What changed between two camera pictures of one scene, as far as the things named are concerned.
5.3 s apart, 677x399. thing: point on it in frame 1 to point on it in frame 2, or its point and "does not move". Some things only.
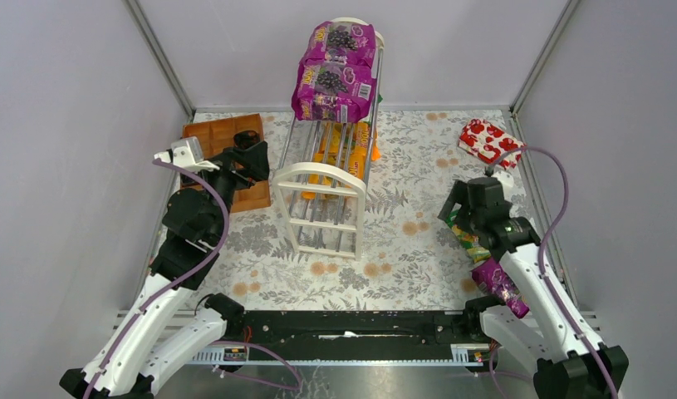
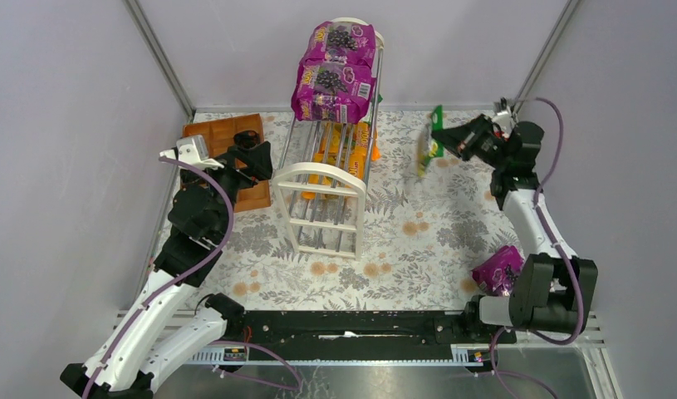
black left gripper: x=242 y=167 does not move
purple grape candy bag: x=491 y=280 does not move
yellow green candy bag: x=468 y=240 to x=431 y=148
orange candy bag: x=350 y=146 does not move
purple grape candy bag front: x=332 y=92 does not move
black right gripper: x=462 y=203 to x=465 y=143
